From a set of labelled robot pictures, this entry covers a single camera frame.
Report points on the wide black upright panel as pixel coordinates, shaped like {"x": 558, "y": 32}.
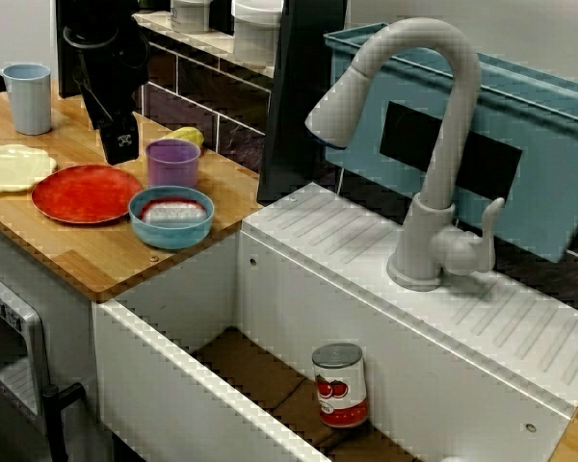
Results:
{"x": 294, "y": 120}

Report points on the plain white canister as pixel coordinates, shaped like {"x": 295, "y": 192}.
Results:
{"x": 255, "y": 33}

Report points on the light blue plastic cup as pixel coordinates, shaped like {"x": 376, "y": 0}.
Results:
{"x": 28, "y": 101}

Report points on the black vertical post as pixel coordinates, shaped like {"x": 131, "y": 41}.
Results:
{"x": 221, "y": 14}
{"x": 62, "y": 77}

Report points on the white toy sink unit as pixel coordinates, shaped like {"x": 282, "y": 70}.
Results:
{"x": 318, "y": 289}

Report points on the white canister with print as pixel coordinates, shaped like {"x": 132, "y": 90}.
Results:
{"x": 190, "y": 17}

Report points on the tomato soup can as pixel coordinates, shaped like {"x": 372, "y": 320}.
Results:
{"x": 341, "y": 390}

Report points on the purple plastic mug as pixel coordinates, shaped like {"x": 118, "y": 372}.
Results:
{"x": 173, "y": 168}

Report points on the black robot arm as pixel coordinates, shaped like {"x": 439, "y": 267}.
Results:
{"x": 101, "y": 12}

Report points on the blue plastic bowl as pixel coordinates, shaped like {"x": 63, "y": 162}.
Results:
{"x": 171, "y": 238}

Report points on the cream scalloped plate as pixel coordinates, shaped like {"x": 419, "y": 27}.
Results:
{"x": 9, "y": 168}

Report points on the grey toy faucet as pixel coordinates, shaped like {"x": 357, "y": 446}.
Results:
{"x": 462, "y": 96}

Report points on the red and white toy sushi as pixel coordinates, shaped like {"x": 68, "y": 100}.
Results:
{"x": 173, "y": 212}

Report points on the black rectangular label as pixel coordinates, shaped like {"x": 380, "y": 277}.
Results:
{"x": 404, "y": 130}

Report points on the teal plastic bin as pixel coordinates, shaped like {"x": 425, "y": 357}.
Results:
{"x": 549, "y": 202}

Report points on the yellow toy corn cob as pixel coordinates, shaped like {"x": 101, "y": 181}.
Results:
{"x": 188, "y": 135}

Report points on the grey appliance door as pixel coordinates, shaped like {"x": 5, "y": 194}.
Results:
{"x": 9, "y": 337}

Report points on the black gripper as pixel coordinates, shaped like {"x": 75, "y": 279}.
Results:
{"x": 113, "y": 72}

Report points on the red round plate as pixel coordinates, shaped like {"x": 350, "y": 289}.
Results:
{"x": 82, "y": 195}

